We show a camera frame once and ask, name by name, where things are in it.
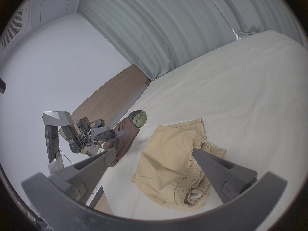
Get brown garment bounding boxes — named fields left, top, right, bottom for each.
left=109, top=116, right=141, bottom=168

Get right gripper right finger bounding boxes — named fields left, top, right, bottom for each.
left=193, top=148, right=258, bottom=205

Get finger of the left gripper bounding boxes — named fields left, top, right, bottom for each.
left=112, top=129, right=129, bottom=140

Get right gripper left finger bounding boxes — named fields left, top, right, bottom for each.
left=51, top=148, right=117, bottom=205

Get black garment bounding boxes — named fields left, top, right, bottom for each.
left=128, top=110, right=143, bottom=120

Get ceiling air vent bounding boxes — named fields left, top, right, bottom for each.
left=2, top=1, right=32, bottom=49

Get tan shorts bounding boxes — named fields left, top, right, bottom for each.
left=131, top=118, right=228, bottom=210

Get bed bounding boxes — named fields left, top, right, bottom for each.
left=71, top=30, right=308, bottom=222

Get green garment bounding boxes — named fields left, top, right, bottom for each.
left=133, top=111, right=147, bottom=129

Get grey-green curtain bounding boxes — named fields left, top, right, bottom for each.
left=207, top=0, right=302, bottom=43
left=77, top=0, right=237, bottom=81

